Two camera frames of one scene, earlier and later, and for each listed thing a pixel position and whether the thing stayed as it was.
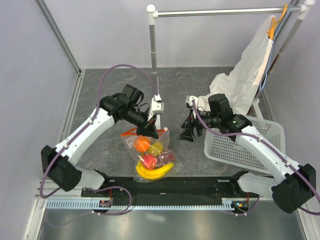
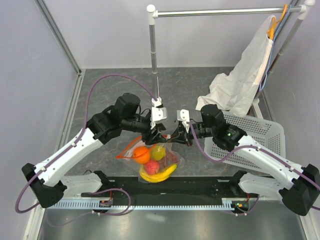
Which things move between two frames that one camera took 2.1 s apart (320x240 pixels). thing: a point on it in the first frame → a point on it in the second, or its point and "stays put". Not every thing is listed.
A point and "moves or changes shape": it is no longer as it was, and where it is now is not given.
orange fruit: (142, 143) moves or changes shape
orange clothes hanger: (270, 33) stays put
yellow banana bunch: (152, 174) → (157, 178)
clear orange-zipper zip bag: (154, 159) moves or changes shape
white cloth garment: (239, 85) stays put
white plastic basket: (223, 148) stays put
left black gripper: (147, 129) → (155, 138)
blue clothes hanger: (262, 83) stays put
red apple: (149, 161) → (151, 167)
